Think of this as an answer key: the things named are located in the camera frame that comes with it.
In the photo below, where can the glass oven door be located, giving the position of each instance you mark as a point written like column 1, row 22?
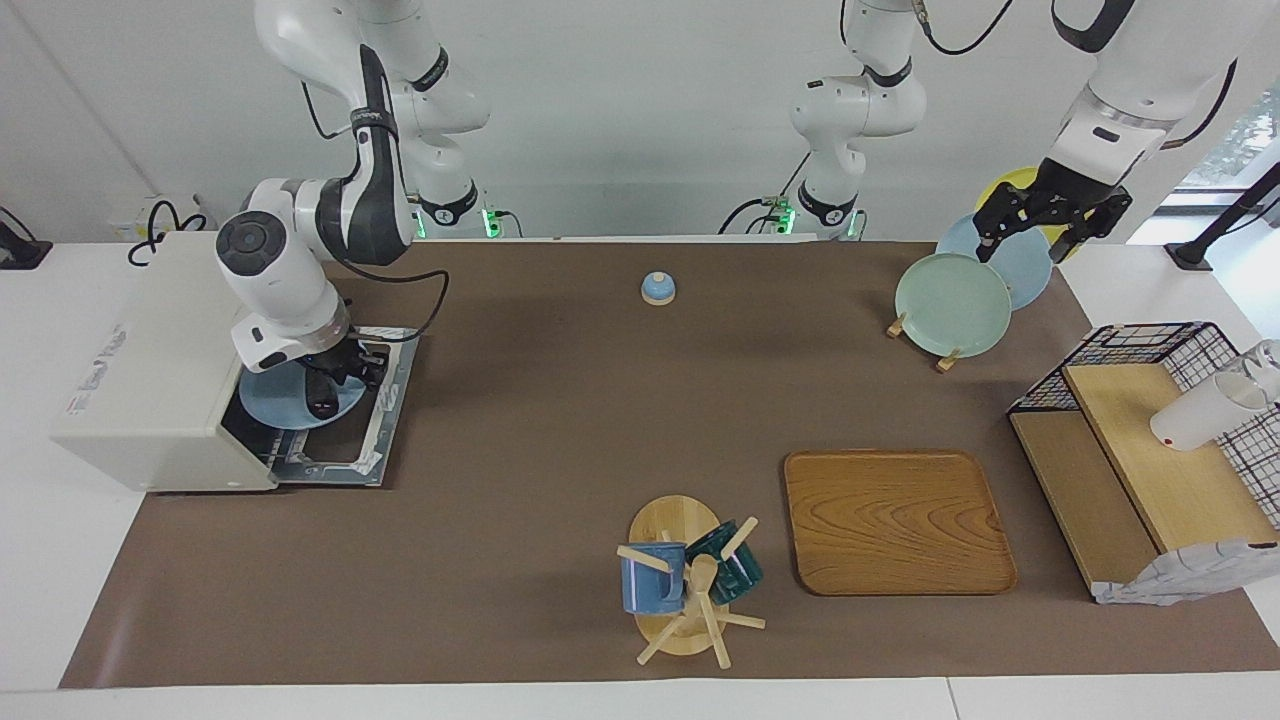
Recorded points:
column 390, row 410

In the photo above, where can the brown table mat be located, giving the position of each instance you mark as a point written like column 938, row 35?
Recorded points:
column 550, row 450

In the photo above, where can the pale blue upright plate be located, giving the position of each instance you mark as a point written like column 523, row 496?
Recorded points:
column 1030, row 268

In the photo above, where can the wooden plate rack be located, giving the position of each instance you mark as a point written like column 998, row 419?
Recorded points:
column 947, row 361

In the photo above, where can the clear drinking glass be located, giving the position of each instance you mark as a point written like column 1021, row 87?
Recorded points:
column 1268, row 362

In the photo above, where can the black camera stand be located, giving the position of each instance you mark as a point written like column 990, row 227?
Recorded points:
column 1215, row 230

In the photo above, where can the wooden mug tree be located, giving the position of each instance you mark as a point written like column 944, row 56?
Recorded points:
column 672, row 520

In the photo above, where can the white checkered cloth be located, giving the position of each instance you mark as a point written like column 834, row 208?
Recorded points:
column 1180, row 578

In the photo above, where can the light blue plate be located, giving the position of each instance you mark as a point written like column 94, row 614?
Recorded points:
column 275, row 410

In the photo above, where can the blue call bell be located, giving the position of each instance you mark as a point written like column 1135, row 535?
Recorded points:
column 658, row 290

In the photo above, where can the white toaster oven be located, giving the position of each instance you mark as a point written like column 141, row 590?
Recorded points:
column 140, row 360

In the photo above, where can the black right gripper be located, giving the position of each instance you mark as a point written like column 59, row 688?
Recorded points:
column 330, row 365

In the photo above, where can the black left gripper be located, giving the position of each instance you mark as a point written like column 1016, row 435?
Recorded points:
column 1065, row 200

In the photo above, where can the yellow plate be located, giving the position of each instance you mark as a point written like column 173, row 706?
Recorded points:
column 1000, row 190

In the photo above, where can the black clamp mount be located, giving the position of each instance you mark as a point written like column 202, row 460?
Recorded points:
column 20, row 252

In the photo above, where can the light wooden stepped shelf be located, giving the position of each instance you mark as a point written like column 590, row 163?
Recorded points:
column 1170, row 480

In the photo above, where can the white power adapter box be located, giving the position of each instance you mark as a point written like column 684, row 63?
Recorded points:
column 135, row 222

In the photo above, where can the blue mug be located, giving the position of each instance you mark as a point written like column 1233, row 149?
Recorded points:
column 645, row 585

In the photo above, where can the dark green mug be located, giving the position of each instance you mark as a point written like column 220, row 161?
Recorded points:
column 742, row 572

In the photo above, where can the brown wooden tray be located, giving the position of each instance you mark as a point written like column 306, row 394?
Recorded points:
column 895, row 520

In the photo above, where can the window with dark frame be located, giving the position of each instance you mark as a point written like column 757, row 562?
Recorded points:
column 1235, row 140

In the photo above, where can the mint green plate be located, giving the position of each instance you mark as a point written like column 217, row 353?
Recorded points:
column 950, row 305

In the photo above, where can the white paper cup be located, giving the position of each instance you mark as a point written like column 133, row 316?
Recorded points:
column 1195, row 415

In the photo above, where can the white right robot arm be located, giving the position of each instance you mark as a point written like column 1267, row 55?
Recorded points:
column 275, row 280

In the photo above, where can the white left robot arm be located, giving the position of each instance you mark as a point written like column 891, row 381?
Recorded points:
column 1140, row 70

